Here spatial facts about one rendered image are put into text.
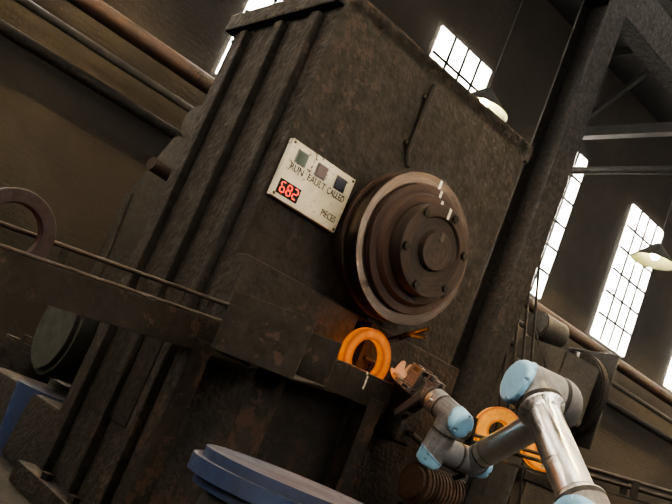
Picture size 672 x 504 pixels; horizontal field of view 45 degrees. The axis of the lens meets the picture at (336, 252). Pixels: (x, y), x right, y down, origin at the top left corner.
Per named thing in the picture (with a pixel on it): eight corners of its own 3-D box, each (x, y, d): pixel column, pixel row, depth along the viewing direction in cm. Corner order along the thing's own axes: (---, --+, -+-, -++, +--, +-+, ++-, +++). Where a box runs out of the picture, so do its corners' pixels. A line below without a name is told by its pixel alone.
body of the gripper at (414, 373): (427, 369, 246) (451, 388, 236) (412, 392, 246) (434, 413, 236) (411, 360, 241) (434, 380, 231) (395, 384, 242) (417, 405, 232)
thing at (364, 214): (319, 287, 234) (378, 143, 244) (422, 344, 261) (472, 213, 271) (333, 289, 229) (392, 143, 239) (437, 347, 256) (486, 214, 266)
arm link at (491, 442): (601, 384, 208) (476, 453, 240) (569, 369, 204) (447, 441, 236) (607, 425, 200) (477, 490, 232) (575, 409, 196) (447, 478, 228)
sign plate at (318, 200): (266, 193, 231) (290, 138, 235) (330, 232, 246) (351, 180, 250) (270, 193, 229) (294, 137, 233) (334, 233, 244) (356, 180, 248)
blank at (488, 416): (478, 400, 254) (481, 400, 251) (525, 414, 255) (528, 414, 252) (466, 449, 251) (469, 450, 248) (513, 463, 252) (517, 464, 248)
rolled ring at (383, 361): (399, 341, 249) (392, 339, 251) (358, 319, 238) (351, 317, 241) (378, 398, 245) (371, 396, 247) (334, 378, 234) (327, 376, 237)
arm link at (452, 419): (447, 438, 220) (462, 411, 219) (424, 417, 229) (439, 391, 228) (466, 444, 224) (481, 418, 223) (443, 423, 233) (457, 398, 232)
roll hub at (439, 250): (376, 273, 233) (410, 187, 239) (437, 310, 250) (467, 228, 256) (389, 275, 229) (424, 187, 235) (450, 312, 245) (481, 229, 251)
